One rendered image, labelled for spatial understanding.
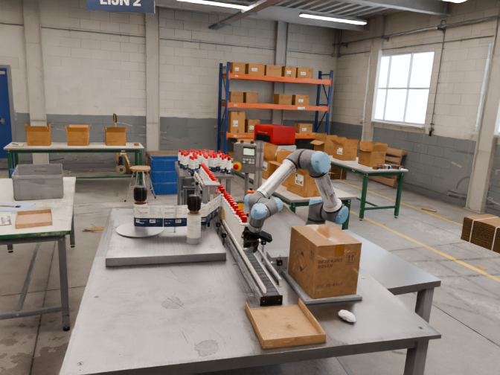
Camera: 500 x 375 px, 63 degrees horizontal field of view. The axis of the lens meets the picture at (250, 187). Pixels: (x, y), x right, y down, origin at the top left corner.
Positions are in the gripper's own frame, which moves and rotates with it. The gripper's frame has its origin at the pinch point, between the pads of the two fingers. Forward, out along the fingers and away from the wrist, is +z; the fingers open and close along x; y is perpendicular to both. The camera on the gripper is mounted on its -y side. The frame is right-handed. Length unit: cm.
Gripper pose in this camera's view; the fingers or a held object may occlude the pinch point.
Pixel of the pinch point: (252, 252)
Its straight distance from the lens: 229.1
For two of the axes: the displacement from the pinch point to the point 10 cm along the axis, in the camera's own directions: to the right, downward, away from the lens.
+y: -9.7, 0.1, -2.4
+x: 1.8, 6.8, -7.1
